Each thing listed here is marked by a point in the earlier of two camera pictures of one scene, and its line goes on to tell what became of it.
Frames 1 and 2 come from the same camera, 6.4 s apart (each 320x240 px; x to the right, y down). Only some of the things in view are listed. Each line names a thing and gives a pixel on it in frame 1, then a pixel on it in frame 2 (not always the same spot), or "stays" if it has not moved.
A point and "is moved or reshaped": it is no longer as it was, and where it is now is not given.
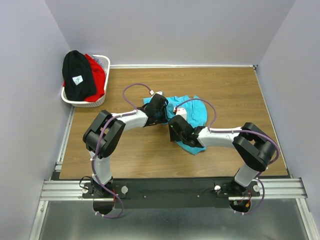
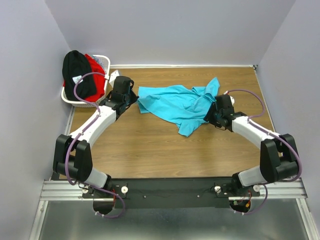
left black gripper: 162,113 -> 132,95
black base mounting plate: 172,193 stays
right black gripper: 172,131 -> 210,114
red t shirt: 99,75 stays
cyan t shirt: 196,113 is moved or reshaped
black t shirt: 80,81 stays
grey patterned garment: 96,58 stays
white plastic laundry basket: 106,62 stays
